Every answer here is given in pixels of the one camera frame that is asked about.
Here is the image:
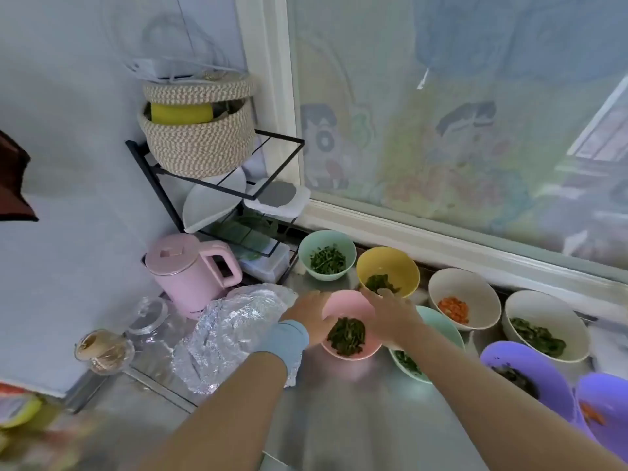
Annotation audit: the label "person's left hand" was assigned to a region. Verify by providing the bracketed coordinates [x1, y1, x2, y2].
[279, 291, 340, 349]

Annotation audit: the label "person's right hand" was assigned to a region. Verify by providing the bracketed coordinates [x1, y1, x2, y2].
[355, 287, 429, 347]

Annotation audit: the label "pink bowl with greens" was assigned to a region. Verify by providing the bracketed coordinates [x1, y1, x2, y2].
[322, 289, 386, 362]

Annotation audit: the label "yellow bowl with greens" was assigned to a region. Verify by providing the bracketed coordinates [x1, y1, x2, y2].
[355, 246, 421, 300]

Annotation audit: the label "mint green bowl chopped greens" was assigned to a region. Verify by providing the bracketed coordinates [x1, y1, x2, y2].
[387, 305, 466, 385]

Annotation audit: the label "mint green bowl green beans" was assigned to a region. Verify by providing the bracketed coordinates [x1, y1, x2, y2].
[298, 229, 357, 283]

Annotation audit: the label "white bowl carrot pieces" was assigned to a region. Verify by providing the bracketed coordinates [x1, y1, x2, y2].
[428, 268, 502, 332]

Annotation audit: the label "stack of aluminium foil sheets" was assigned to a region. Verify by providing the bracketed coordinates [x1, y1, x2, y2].
[175, 283, 298, 396]

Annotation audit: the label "purple bowl chopped greens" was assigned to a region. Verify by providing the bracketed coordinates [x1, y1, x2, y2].
[480, 340, 576, 423]

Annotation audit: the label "beige bowl with greens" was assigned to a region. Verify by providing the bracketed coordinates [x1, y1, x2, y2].
[502, 290, 591, 364]

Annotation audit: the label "purple bowl carrot pieces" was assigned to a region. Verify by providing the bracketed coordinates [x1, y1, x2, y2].
[574, 372, 628, 463]

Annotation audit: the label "person's left forearm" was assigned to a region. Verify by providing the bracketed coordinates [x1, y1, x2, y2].
[140, 350, 288, 471]

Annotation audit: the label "person's right forearm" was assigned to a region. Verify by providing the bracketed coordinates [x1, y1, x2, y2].
[397, 323, 628, 471]

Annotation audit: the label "stainless steel countertop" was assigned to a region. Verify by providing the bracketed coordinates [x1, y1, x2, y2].
[88, 260, 628, 471]

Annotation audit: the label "light blue wristband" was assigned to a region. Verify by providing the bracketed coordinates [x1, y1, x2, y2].
[251, 319, 311, 387]

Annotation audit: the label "clear plastic box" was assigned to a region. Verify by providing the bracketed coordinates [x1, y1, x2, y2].
[235, 240, 300, 283]

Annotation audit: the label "pink electric kettle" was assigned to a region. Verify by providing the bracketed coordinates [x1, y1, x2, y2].
[144, 232, 243, 315]

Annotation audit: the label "white plate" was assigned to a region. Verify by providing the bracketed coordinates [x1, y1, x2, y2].
[183, 166, 249, 234]

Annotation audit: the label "clear glass jar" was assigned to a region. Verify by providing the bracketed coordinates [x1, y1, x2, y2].
[126, 296, 183, 349]

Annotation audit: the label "window with cartoon film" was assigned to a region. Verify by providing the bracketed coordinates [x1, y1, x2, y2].
[235, 0, 628, 324]

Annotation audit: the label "black metal rack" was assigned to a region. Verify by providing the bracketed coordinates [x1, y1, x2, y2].
[124, 129, 306, 253]

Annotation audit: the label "yellow item in basket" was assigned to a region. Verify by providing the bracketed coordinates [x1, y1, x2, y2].
[150, 101, 215, 126]

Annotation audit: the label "yellow orange packet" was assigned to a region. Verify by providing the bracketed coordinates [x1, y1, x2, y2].
[0, 382, 45, 432]

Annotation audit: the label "woven rope basket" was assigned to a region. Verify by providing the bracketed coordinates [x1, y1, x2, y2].
[137, 97, 258, 179]

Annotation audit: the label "woven rope basket lid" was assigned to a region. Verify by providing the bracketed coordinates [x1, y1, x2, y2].
[142, 71, 254, 105]

